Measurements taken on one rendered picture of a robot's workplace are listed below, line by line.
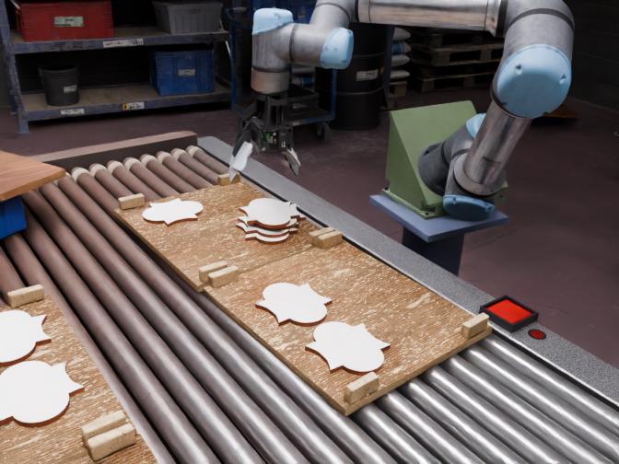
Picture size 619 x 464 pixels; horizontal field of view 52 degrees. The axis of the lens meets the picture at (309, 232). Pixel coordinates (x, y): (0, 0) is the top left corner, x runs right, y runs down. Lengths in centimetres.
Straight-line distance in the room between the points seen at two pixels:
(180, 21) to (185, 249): 423
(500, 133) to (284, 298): 53
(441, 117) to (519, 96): 67
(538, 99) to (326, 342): 55
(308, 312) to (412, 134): 75
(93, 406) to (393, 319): 52
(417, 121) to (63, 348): 110
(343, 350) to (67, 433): 43
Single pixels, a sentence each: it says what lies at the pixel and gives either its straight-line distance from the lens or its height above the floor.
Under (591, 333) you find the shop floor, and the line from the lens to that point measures 301.
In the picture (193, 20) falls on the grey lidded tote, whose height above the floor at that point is 74.
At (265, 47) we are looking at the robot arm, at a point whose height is 135.
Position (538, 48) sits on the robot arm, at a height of 139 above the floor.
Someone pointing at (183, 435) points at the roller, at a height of 92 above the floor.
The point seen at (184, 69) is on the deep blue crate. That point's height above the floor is 35.
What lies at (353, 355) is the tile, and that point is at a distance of 104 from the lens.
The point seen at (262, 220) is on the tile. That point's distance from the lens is 138.
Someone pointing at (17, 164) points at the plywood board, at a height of 104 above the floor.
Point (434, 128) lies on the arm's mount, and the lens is 179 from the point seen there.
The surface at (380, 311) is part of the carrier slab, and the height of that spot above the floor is 94.
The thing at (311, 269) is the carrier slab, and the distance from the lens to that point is 128.
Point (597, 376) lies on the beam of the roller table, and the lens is 117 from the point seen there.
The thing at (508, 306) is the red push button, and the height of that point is 93.
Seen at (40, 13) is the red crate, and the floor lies 85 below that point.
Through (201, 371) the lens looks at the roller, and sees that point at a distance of 106.
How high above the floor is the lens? 158
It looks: 27 degrees down
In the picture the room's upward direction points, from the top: 2 degrees clockwise
